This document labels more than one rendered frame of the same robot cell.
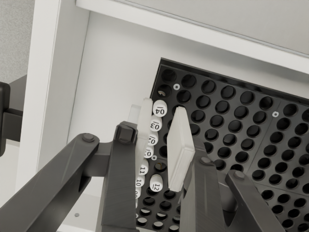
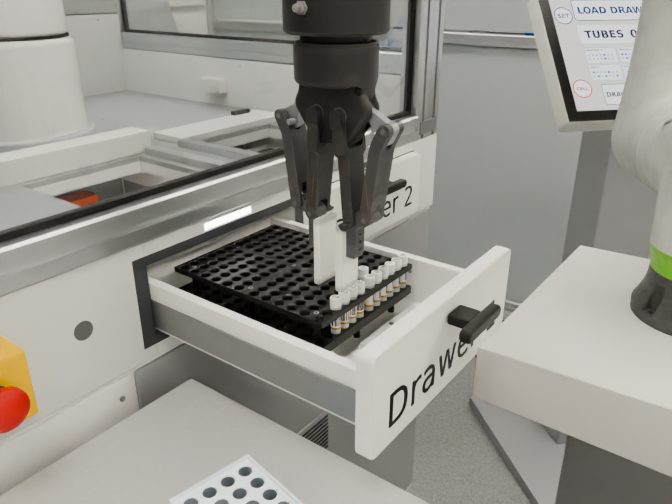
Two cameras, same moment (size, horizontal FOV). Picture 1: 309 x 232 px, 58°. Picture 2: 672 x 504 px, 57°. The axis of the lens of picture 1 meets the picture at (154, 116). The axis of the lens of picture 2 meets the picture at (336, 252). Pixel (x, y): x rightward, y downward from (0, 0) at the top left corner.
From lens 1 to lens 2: 49 cm
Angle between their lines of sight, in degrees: 47
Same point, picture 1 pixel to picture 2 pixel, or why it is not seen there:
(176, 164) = (326, 219)
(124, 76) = not seen: hidden behind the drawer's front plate
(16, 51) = not seen: outside the picture
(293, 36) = (184, 405)
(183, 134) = (317, 238)
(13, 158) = (522, 352)
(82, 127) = not seen: hidden behind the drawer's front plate
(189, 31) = (288, 338)
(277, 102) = (246, 292)
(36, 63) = (414, 319)
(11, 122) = (465, 315)
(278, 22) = (192, 418)
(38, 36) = (403, 329)
